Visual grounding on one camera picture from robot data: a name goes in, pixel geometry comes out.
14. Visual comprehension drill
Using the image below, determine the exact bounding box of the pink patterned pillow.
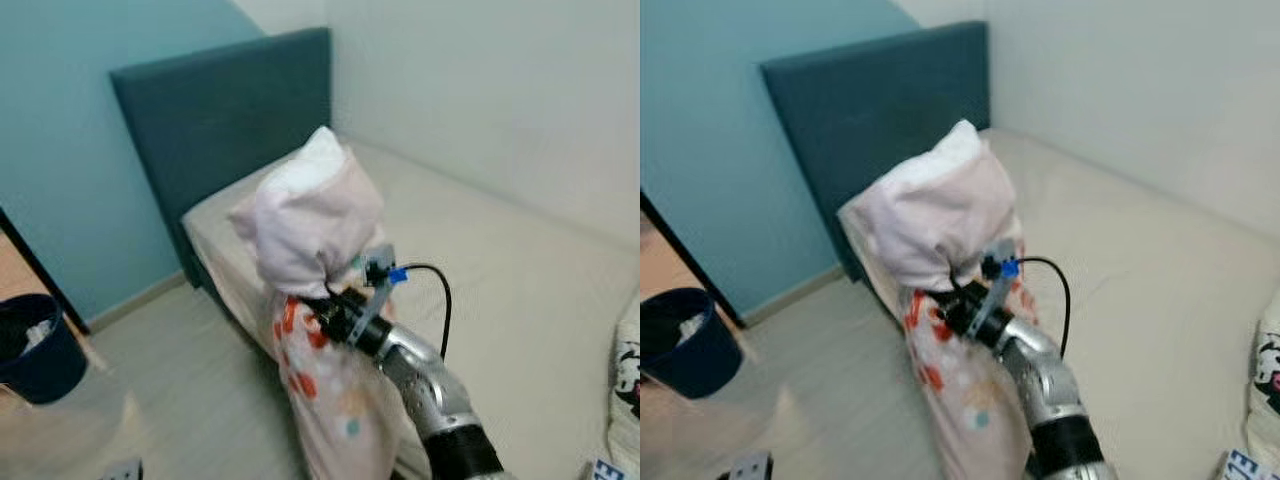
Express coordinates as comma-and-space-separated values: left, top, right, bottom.
865, 119, 1043, 480
228, 125, 423, 480

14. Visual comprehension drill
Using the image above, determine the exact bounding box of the cream cartoon print blanket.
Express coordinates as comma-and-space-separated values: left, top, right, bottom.
604, 298, 640, 473
1244, 298, 1280, 453

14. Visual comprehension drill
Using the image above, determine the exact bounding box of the cream sheeted mattress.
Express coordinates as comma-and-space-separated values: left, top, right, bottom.
180, 135, 640, 480
838, 128, 1280, 480

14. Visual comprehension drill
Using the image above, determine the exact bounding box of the dark blue waste bin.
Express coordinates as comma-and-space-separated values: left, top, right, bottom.
0, 293, 89, 406
640, 288, 747, 399

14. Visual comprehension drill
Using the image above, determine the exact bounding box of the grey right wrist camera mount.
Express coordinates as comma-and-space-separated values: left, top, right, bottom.
975, 238, 1031, 336
354, 244, 412, 341

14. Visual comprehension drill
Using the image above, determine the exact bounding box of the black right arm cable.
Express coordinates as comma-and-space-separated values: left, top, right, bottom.
1015, 257, 1074, 356
395, 263, 454, 361

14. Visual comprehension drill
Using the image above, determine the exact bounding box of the black door frame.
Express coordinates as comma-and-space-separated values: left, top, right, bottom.
640, 190, 747, 329
0, 205, 91, 336

